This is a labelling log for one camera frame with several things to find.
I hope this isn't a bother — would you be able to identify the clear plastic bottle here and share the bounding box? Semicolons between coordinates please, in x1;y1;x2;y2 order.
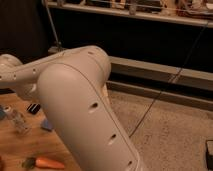
3;106;30;134

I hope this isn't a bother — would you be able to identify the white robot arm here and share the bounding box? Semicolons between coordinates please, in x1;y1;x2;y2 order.
0;46;148;171

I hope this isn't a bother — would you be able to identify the blue sponge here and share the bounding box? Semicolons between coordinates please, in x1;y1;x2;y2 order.
41;119;53;131

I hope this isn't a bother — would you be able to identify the black rectangular block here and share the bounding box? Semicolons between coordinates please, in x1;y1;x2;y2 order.
27;103;41;115

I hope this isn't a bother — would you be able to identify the metal shelf rack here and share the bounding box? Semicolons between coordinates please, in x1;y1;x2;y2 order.
43;0;213;111

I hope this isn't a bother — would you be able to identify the blue object at left edge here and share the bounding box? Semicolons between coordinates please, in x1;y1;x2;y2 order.
0;105;6;121

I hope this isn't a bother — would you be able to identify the orange toy carrot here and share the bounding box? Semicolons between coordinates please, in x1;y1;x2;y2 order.
22;157;65;169

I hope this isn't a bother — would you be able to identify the dark box on floor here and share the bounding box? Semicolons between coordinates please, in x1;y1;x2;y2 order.
206;140;213;171

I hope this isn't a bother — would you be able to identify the black cable on floor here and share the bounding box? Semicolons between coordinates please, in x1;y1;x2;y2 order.
128;20;210;138

